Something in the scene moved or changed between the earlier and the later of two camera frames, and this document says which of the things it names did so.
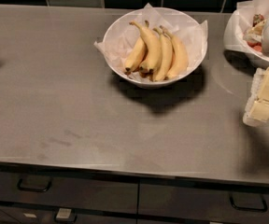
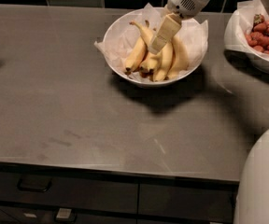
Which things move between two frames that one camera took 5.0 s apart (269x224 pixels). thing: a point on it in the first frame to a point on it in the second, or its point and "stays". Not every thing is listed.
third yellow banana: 165,57 stays
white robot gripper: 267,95 to 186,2
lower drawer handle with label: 64,216 stays
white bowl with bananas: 154,47 stays
